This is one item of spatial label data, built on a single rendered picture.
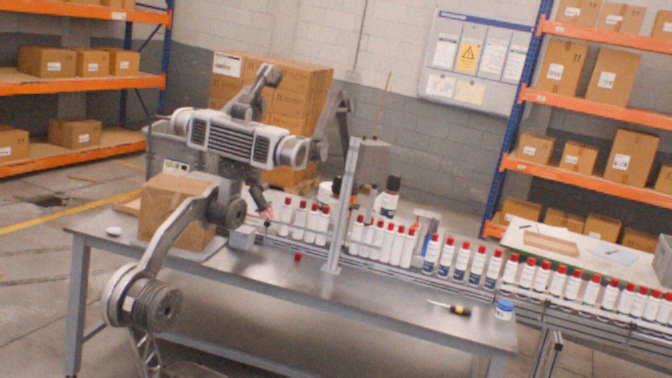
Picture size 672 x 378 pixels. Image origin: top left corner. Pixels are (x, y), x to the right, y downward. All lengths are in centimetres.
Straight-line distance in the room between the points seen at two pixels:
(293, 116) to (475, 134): 220
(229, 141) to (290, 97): 391
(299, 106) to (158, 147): 167
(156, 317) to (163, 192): 76
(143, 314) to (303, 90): 434
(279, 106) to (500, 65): 247
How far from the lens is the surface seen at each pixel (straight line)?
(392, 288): 293
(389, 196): 356
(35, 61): 648
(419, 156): 750
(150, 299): 230
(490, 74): 713
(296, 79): 636
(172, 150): 531
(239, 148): 249
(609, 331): 314
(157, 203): 291
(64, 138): 690
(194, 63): 876
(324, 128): 268
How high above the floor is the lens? 202
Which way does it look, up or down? 16 degrees down
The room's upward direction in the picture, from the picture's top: 11 degrees clockwise
